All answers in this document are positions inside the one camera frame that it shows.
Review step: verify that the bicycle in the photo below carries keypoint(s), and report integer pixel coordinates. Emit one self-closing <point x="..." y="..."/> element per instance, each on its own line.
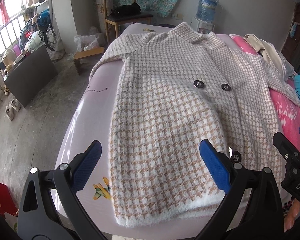
<point x="42" y="24"/>

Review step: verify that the pair of beige shoes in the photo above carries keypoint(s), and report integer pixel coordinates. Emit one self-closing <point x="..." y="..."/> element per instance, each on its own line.
<point x="11" y="108"/>

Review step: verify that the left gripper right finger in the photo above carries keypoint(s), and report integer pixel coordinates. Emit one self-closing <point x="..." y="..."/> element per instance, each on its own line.
<point x="263" y="215"/>

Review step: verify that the pink floral blanket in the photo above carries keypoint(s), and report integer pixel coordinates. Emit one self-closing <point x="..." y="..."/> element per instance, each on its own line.
<point x="288" y="113"/>

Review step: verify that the cream jacket on bed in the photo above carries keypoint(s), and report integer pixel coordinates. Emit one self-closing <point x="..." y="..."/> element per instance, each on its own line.
<point x="271" y="55"/>

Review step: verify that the lilac bed sheet mattress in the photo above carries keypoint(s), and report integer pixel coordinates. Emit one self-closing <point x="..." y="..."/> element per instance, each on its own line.
<point x="91" y="121"/>

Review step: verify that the white water dispenser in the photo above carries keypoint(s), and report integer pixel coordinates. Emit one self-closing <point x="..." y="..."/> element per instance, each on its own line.
<point x="201" y="26"/>

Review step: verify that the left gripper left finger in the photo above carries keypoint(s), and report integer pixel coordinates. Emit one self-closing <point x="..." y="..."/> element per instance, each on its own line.
<point x="38" y="218"/>

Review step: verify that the red cardboard box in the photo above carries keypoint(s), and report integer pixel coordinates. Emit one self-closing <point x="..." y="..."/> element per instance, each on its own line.
<point x="7" y="204"/>

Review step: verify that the person's right hand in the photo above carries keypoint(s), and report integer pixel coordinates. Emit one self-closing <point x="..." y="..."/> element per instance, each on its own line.
<point x="292" y="211"/>

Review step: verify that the white plastic bag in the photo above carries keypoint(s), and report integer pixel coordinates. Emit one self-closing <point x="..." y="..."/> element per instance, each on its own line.
<point x="94" y="39"/>

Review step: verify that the small wooden stool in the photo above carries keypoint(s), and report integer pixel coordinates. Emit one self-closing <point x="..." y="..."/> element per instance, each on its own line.
<point x="84" y="55"/>

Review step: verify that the dark cabinet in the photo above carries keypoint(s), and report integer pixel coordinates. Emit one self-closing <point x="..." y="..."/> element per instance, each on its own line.
<point x="29" y="77"/>

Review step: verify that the beige houndstooth coat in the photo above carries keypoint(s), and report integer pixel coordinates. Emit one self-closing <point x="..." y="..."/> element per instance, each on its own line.
<point x="176" y="89"/>

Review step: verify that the wooden chair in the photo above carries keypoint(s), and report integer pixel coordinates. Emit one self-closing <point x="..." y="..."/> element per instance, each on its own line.
<point x="116" y="22"/>

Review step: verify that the black clothing on chair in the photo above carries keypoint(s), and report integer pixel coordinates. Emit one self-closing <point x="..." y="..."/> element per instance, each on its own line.
<point x="126" y="10"/>

